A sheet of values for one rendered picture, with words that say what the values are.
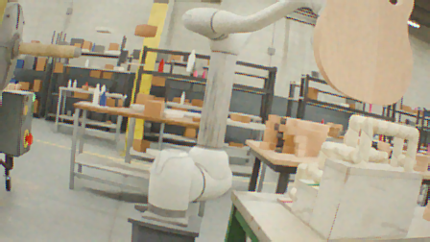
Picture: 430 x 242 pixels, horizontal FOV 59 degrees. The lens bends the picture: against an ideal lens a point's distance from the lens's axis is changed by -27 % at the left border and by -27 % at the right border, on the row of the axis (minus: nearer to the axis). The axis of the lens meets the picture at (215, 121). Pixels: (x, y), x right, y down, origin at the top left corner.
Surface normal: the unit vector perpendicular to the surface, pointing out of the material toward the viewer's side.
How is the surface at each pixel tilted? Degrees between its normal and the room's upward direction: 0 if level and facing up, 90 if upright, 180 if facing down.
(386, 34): 94
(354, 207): 90
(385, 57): 94
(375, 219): 90
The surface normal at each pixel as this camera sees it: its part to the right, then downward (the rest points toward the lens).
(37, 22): 0.11, 0.07
